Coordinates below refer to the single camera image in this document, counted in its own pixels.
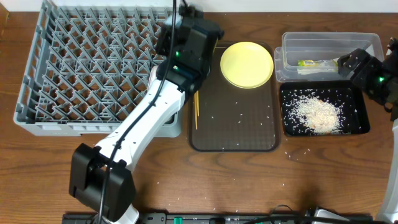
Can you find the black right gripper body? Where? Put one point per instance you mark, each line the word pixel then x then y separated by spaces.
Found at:
pixel 372 77

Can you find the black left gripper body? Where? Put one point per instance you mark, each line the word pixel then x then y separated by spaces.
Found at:
pixel 189 12

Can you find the green white snack wrapper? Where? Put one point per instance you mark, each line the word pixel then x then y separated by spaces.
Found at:
pixel 318 63

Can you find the light blue bowl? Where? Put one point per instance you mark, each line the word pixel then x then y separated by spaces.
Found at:
pixel 178 21

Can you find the white bowl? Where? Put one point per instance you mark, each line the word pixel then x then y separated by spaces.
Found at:
pixel 152 77

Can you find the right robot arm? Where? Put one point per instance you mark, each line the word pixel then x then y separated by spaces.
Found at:
pixel 386 97

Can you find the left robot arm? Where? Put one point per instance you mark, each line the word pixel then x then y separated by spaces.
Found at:
pixel 101 176

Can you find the pile of rice waste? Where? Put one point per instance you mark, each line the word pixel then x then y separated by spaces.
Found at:
pixel 318 116

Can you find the black waste tray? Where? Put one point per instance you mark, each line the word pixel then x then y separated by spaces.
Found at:
pixel 341 93

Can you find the wooden chopstick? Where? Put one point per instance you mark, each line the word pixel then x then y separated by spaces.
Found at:
pixel 195 112
pixel 197 103

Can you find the yellow plate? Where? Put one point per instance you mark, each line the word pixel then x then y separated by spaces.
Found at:
pixel 246 65

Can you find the clear plastic bin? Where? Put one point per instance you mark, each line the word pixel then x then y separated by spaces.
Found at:
pixel 319 46

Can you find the brown serving tray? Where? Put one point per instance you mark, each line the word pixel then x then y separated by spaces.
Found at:
pixel 233 119

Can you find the grey dish rack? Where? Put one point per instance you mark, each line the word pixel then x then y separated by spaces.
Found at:
pixel 87 68

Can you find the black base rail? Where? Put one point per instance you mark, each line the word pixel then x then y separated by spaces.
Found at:
pixel 168 218

